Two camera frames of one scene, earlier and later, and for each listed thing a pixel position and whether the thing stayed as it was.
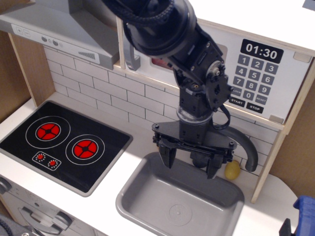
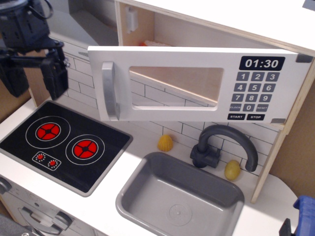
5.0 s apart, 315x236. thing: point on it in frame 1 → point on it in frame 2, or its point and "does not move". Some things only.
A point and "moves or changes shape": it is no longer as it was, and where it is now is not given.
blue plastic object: (306, 204) does not move
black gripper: (200, 136) → (20, 40)
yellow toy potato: (232, 169) does not move
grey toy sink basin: (181, 200) does not move
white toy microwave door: (271, 82) moves or changes shape
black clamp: (285, 229) does not move
